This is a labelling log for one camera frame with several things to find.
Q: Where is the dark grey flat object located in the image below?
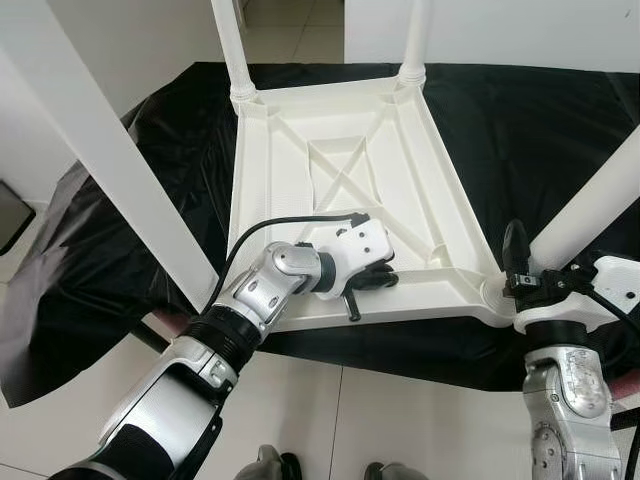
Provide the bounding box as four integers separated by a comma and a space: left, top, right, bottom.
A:
0, 180, 37, 256

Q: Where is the pink cloth with white hem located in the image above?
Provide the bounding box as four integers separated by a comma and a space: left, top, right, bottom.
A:
615, 370, 640, 401

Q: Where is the black robot right foot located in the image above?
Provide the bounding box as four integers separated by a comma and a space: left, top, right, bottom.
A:
365, 460, 431, 480

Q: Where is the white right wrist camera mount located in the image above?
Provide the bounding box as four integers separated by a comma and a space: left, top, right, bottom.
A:
513, 255, 640, 336

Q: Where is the white plastic children table top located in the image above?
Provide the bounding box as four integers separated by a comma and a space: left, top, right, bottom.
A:
225, 75, 521, 333

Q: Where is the dark grey metal table leg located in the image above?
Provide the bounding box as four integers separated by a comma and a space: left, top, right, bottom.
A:
130, 325, 171, 353

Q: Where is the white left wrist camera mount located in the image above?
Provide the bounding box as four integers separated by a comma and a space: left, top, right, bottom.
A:
305, 212, 393, 301

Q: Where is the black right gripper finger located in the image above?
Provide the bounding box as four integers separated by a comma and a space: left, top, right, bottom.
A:
503, 221, 531, 291

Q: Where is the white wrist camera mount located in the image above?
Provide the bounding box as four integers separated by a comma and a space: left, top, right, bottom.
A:
305, 212, 393, 301
513, 255, 640, 336

